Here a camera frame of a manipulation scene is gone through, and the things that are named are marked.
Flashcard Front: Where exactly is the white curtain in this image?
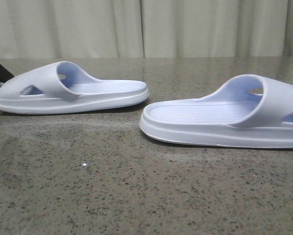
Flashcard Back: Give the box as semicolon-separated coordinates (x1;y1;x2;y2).
0;0;293;58

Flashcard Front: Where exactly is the light blue slipper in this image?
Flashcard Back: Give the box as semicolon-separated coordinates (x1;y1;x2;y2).
0;61;149;115
139;74;293;148

